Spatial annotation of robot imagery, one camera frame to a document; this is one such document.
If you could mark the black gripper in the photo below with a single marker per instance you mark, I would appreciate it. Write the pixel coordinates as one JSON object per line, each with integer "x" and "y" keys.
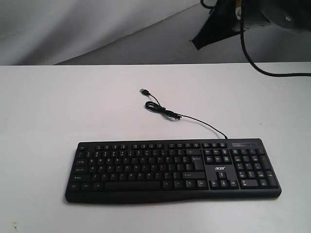
{"x": 228, "y": 18}

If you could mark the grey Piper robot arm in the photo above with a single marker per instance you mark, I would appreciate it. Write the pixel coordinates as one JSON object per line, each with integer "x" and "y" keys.
{"x": 291, "y": 15}

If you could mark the black acer keyboard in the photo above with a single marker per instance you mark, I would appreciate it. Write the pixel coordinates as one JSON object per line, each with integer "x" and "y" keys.
{"x": 139, "y": 172}

